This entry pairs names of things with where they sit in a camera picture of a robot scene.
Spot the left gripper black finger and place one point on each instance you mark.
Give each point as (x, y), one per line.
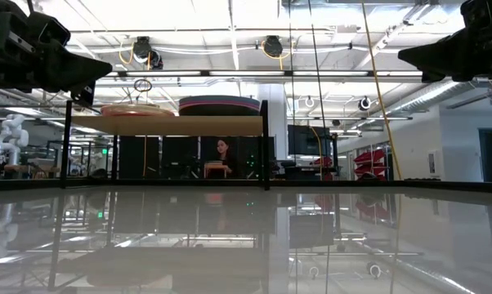
(74, 69)
(88, 94)

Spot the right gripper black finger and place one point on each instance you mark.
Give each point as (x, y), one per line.
(438, 57)

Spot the translucent green plate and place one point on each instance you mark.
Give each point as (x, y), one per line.
(137, 107)

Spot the dark blue plate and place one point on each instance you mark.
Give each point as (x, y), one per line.
(219, 98)

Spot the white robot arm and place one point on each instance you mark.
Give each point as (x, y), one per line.
(11, 134)

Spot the wooden shelf with black legs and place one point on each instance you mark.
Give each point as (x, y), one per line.
(168, 125)

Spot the red bin shelf rack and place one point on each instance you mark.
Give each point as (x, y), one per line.
(370, 157)

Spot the small wooden shelf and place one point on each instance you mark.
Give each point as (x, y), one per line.
(215, 164)

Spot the black partition panels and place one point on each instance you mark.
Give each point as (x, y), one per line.
(135, 157)

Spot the cluttered wooden workbench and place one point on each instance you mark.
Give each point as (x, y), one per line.
(25, 168)

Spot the seated person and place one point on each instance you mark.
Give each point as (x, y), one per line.
(225, 153)

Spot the large black monitor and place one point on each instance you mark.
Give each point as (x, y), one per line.
(309, 141)

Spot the long white light bar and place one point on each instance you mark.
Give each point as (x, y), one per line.
(246, 73)

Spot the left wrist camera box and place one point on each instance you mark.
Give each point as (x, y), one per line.
(52, 30)

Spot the white wall sign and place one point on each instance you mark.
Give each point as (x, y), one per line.
(432, 162)

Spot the black aluminium table frame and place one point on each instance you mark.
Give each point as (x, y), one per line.
(352, 183)

